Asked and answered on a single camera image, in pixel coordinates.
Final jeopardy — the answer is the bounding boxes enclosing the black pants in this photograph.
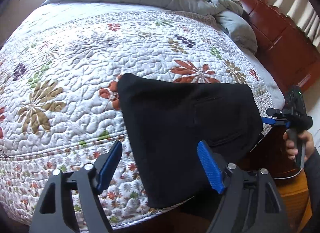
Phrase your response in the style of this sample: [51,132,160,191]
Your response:
[117,74,263,209]

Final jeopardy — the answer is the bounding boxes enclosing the person's right hand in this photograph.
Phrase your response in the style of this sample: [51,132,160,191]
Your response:
[283,130,315,161]

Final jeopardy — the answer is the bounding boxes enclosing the dark red wooden headboard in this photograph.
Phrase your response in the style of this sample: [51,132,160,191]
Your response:
[240,0,319,92]

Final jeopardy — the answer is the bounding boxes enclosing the wooden nightstand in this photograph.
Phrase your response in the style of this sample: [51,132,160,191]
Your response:
[272,132,313,233]

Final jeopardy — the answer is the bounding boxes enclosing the grey pillow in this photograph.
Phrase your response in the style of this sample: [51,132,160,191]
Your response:
[215,10,258,54]

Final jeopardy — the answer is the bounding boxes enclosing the floral quilted bedspread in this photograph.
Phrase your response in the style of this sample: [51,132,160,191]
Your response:
[1,11,276,229]

